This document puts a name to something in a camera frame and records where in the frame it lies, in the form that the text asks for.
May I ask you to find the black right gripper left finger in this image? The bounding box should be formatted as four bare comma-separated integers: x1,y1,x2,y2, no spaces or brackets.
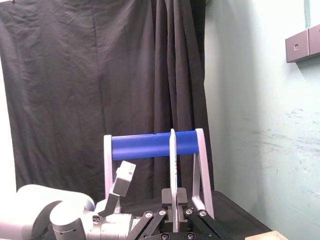
128,188,174,240

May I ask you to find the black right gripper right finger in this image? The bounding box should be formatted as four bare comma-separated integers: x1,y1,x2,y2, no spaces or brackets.
178,188,231,240

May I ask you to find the white thermometer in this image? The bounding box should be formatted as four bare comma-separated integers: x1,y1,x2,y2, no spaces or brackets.
169,128,180,233

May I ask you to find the black table cloth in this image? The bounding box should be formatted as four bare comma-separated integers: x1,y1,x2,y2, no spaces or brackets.
119,190,273,240

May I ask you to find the pale wooden board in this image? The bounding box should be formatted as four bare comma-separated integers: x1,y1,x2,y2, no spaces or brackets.
246,230,289,240

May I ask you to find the black curtain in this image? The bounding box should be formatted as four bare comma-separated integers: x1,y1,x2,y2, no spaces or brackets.
0,0,219,202

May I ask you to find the grey wall box with square hole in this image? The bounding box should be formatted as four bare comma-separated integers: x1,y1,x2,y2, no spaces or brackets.
285,28,311,63

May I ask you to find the thin hanging cord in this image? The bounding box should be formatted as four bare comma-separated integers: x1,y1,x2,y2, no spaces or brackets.
303,0,310,29

